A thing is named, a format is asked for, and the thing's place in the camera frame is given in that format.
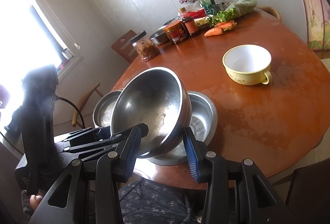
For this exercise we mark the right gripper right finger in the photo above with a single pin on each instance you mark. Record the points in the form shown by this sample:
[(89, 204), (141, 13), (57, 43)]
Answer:
[(237, 192)]

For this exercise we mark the red label sauce jar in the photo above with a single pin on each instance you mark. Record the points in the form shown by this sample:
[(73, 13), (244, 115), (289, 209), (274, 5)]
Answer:
[(175, 31)]

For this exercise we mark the far wooden chair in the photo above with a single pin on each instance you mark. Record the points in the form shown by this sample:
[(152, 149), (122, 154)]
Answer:
[(272, 11)]

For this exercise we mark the round steel pan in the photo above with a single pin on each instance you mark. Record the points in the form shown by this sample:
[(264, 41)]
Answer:
[(103, 110)]

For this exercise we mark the dark soy sauce bottle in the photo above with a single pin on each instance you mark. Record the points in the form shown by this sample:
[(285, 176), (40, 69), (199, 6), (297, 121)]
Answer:
[(188, 22)]

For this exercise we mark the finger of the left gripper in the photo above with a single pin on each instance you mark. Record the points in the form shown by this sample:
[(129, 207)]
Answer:
[(94, 152), (84, 137)]

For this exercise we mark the person left hand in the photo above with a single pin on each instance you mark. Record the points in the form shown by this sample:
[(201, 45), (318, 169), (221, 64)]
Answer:
[(30, 203)]

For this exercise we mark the yellow white enamel bowl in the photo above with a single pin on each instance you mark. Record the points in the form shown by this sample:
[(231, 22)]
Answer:
[(248, 64)]

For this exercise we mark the brown slatted wooden chair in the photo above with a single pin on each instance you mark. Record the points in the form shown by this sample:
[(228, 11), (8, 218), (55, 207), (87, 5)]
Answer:
[(124, 47)]

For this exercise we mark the bag of green vegetables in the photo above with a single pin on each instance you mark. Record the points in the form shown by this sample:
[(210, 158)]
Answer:
[(233, 11)]

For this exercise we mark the clear green plastic bottle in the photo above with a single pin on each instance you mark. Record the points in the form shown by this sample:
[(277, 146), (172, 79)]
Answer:
[(207, 5)]

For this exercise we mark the light wooden armchair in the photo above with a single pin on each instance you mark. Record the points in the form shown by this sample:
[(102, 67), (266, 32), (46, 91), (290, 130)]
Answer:
[(76, 119)]

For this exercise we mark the orange carrot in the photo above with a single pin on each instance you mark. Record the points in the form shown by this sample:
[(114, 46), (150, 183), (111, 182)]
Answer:
[(226, 26), (217, 31)]

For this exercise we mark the red snack package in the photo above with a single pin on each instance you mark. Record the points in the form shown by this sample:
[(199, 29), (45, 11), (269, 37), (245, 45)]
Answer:
[(197, 14)]

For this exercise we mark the hello kitty door curtain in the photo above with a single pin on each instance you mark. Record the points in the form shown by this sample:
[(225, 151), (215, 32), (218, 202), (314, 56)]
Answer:
[(317, 24)]

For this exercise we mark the rear orange carrot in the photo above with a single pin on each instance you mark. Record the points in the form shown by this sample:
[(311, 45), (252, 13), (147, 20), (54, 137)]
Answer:
[(226, 26)]

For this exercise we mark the deep steel mixing bowl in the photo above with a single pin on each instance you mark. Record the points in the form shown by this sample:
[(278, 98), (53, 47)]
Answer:
[(157, 98)]

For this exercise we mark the window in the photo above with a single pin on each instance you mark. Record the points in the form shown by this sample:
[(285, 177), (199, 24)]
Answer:
[(29, 41)]

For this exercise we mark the wide shallow steel bowl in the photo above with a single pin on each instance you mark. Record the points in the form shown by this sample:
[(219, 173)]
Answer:
[(203, 124)]

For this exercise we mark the front orange carrot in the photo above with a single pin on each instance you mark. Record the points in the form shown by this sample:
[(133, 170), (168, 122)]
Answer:
[(217, 31)]

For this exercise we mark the clear jar black lid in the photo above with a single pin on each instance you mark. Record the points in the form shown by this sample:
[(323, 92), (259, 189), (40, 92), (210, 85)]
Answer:
[(144, 46)]

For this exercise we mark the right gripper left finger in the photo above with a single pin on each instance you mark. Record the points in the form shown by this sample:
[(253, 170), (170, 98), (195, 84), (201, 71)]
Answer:
[(67, 200)]

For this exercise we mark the small steel bowl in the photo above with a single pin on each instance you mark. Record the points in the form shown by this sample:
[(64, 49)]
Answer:
[(159, 37)]

